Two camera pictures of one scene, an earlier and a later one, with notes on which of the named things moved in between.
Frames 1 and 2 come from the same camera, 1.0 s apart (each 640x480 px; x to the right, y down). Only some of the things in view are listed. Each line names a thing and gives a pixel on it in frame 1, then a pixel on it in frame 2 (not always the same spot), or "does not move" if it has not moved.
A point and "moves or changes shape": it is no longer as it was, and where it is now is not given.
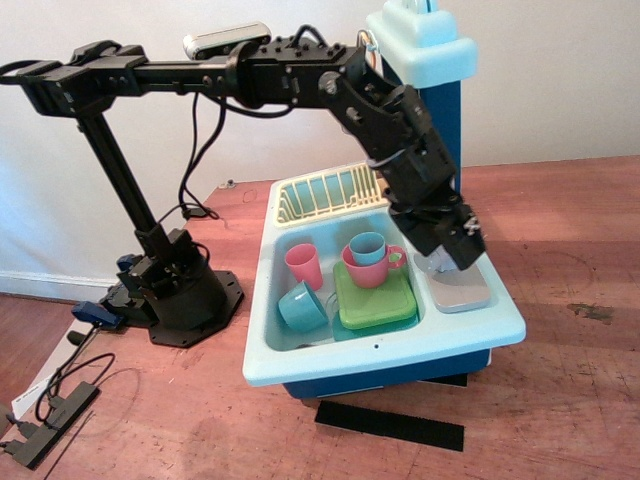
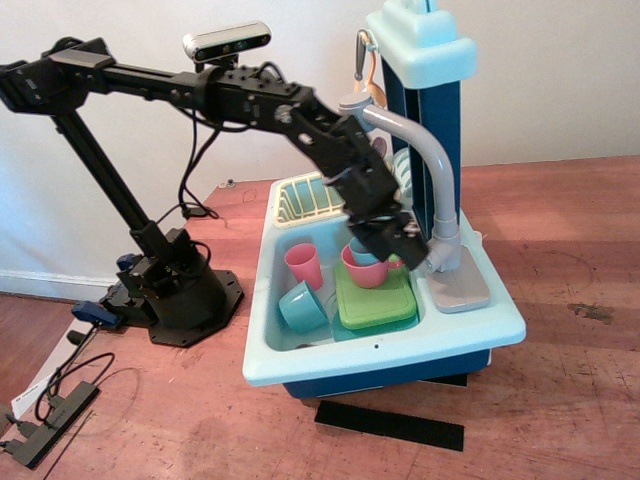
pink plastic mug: [373, 276] does not move
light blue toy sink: [344, 303] does not move
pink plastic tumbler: [303, 260] does not move
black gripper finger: [426, 232] -> [376, 237]
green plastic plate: [391, 302] does not move
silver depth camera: [221, 41] does not move
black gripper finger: [461, 236] -> [402, 240]
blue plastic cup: [368, 248] does not move
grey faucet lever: [421, 261] moves or changes shape
